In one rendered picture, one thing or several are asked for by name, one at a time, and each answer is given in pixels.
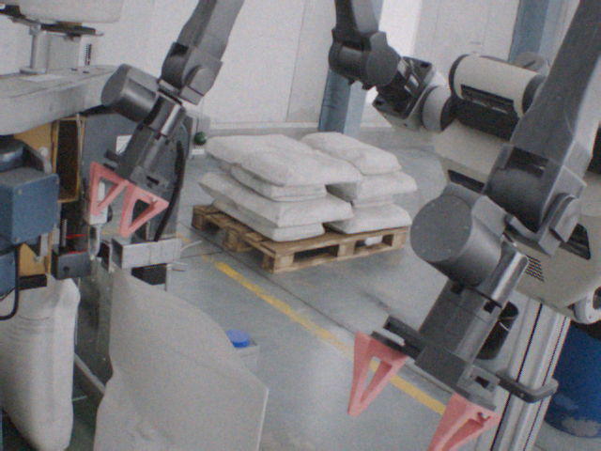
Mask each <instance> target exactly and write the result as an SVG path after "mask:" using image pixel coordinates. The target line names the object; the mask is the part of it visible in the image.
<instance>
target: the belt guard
mask: <svg viewBox="0 0 601 451"><path fill-rule="evenodd" d="M118 67H119V66H115V65H107V64H102V65H86V66H81V67H75V68H74V67H67V68H61V69H48V70H47V74H52V75H57V76H59V75H61V76H65V77H64V78H59V79H54V80H46V81H38V82H36V83H33V82H30V81H25V80H22V79H21V78H22V77H30V76H37V75H28V74H20V73H19V72H12V73H7V74H0V135H6V134H14V133H15V132H24V131H27V130H30V129H33V128H36V127H38V126H39V125H42V124H45V123H48V122H51V121H54V120H57V119H60V118H63V117H65V116H69V115H72V114H75V113H79V112H82V111H84V110H86V109H88V108H91V107H94V106H97V105H100V104H102V103H101V100H100V96H101V92H102V90H103V87H104V84H105V83H106V81H107V79H108V78H109V77H110V76H111V75H113V74H114V73H115V72H116V71H117V69H118ZM71 69H77V71H75V70H71ZM85 69H86V71H89V73H84V72H83V70H85ZM19 79H21V80H19Z"/></svg>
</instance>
